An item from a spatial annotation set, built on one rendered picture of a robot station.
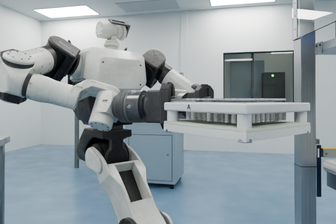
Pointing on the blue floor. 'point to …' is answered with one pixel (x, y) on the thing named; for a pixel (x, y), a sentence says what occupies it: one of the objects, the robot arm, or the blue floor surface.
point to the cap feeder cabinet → (158, 152)
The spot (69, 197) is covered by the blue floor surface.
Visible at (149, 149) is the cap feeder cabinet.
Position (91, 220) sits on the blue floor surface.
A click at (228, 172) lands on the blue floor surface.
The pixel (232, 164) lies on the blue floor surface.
